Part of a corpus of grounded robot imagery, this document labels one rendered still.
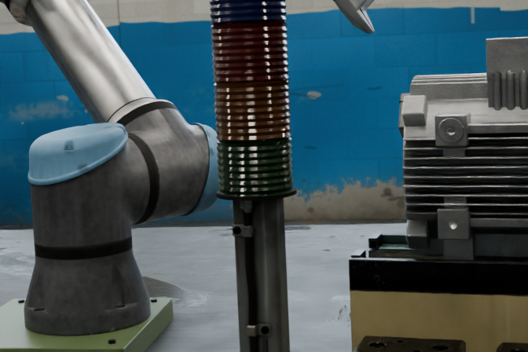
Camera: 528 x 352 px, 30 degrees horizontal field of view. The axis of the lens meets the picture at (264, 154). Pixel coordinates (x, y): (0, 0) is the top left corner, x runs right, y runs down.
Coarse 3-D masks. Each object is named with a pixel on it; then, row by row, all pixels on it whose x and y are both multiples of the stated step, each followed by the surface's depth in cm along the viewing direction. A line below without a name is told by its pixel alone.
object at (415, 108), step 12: (408, 96) 98; (420, 96) 97; (408, 108) 97; (420, 108) 96; (408, 120) 97; (420, 120) 97; (408, 228) 98; (420, 228) 98; (408, 240) 98; (420, 240) 98
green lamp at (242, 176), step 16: (224, 144) 76; (240, 144) 75; (256, 144) 75; (272, 144) 75; (288, 144) 77; (224, 160) 76; (240, 160) 75; (256, 160) 75; (272, 160) 75; (288, 160) 77; (224, 176) 76; (240, 176) 75; (256, 176) 75; (272, 176) 75; (288, 176) 77; (224, 192) 77; (240, 192) 76; (256, 192) 75; (272, 192) 76
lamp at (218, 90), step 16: (224, 96) 75; (240, 96) 75; (256, 96) 75; (272, 96) 75; (288, 96) 77; (224, 112) 76; (240, 112) 75; (256, 112) 75; (272, 112) 75; (288, 112) 77; (224, 128) 76; (240, 128) 75; (256, 128) 75; (272, 128) 75; (288, 128) 77
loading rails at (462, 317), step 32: (352, 256) 101; (384, 256) 110; (416, 256) 109; (352, 288) 101; (384, 288) 100; (416, 288) 99; (448, 288) 98; (480, 288) 97; (512, 288) 96; (352, 320) 101; (384, 320) 100; (416, 320) 99; (448, 320) 98; (480, 320) 97; (512, 320) 96
